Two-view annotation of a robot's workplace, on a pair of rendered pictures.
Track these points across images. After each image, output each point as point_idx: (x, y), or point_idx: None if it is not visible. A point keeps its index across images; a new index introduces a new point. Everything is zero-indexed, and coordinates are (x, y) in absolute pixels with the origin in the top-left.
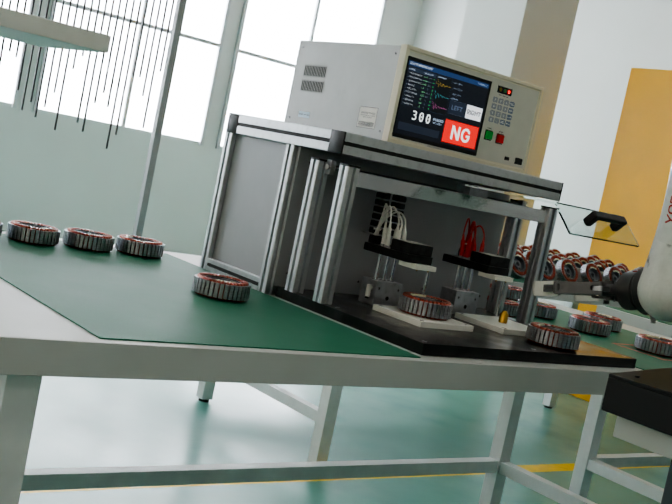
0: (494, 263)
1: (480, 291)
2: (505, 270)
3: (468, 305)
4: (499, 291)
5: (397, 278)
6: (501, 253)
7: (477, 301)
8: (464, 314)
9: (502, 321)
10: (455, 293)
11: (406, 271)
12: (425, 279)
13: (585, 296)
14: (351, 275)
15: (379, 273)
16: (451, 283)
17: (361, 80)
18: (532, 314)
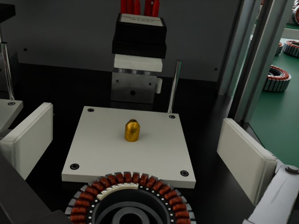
0: (126, 36)
1: (217, 64)
2: (156, 49)
3: (139, 91)
4: (226, 69)
5: (83, 46)
6: (235, 17)
7: (155, 86)
8: (90, 112)
9: (126, 137)
10: (111, 75)
11: (95, 38)
12: (3, 59)
13: (231, 158)
14: (13, 42)
15: (54, 41)
16: (169, 54)
17: None
18: (249, 110)
